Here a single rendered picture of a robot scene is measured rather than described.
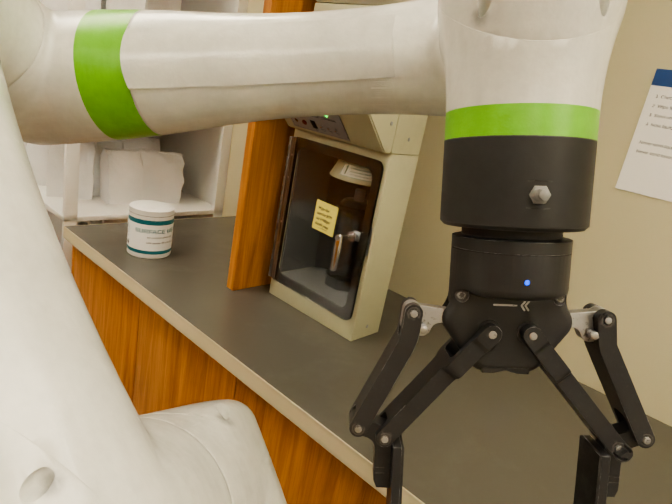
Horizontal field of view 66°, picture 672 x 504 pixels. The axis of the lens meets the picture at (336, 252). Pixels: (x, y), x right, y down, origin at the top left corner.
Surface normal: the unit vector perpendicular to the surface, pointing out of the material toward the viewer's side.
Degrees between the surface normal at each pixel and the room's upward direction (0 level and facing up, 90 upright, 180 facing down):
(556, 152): 78
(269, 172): 90
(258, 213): 90
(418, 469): 0
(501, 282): 84
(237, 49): 74
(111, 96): 110
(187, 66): 88
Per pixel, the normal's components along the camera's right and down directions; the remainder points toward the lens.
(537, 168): -0.05, 0.13
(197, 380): -0.68, 0.10
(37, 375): 0.60, -0.57
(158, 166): 0.79, 0.28
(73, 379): 0.73, -0.59
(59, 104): -0.07, 0.64
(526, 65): -0.28, 0.23
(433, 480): 0.18, -0.94
